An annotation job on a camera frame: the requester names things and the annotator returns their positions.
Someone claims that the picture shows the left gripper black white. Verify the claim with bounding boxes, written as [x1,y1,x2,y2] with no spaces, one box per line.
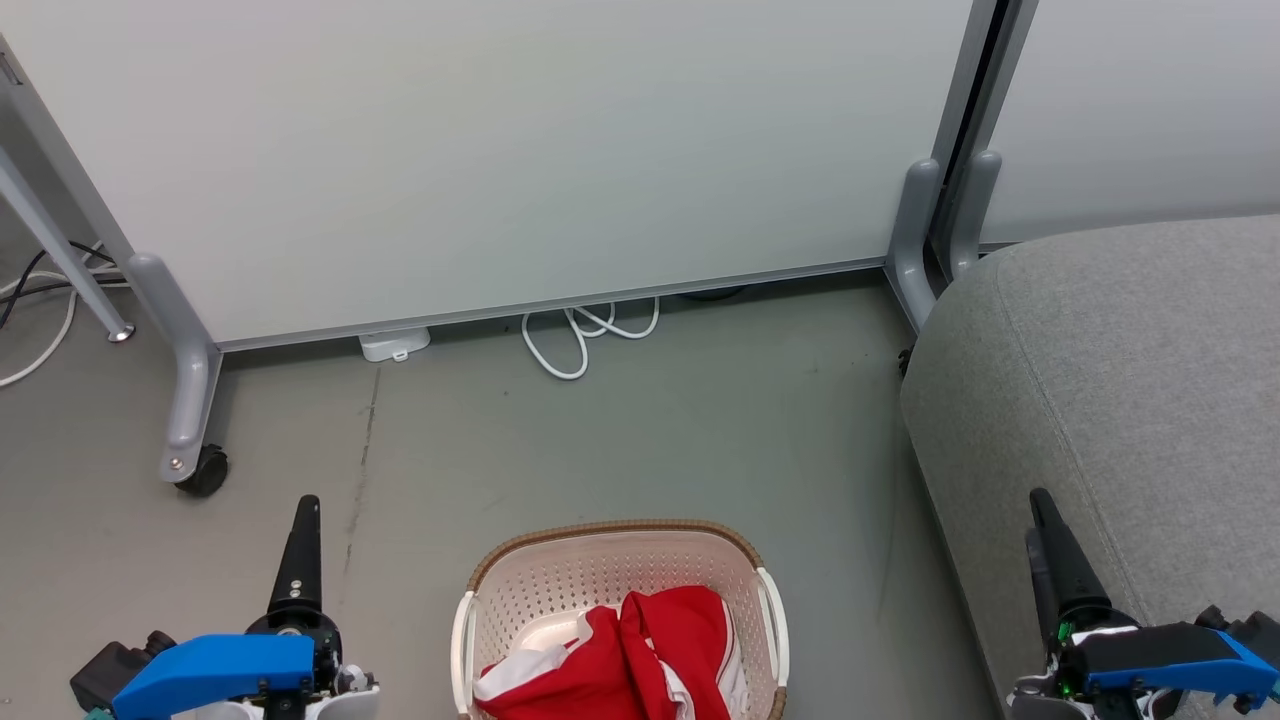
[245,494,381,720]

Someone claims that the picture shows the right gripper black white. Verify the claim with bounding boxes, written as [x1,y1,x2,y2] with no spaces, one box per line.
[1008,487,1143,720]

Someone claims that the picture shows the red garment white band trim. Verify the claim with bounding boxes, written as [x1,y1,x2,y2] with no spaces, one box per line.
[472,605,651,720]

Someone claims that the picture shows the grey fabric sofa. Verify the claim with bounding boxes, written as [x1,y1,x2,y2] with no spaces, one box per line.
[899,213,1280,720]

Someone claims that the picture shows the black caster wheel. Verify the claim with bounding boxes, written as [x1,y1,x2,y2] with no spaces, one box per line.
[175,444,230,499]

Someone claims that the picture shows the long grey partition foot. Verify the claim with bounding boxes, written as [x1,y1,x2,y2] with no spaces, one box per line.
[125,252,224,486]

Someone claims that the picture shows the white power adapter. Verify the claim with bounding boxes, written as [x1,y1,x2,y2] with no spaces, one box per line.
[357,326,433,364]

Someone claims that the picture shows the white perforated laundry basket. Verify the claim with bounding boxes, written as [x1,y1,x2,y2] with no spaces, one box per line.
[450,518,791,720]

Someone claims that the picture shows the thin metal table leg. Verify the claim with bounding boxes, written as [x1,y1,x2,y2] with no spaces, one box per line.
[0,145,137,345]

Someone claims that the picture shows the wide white partition panel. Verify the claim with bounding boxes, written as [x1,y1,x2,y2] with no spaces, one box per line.
[0,0,979,353]

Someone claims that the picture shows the narrow white partition panel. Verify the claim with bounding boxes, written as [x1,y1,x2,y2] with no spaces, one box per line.
[975,0,1280,248]

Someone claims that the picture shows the looped white cable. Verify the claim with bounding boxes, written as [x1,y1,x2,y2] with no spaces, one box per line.
[520,296,662,382]

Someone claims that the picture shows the long white floor cable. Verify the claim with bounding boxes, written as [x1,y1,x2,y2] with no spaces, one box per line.
[0,262,101,390]

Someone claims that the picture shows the black floor cable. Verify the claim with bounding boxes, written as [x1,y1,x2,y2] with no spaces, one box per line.
[0,240,107,332]

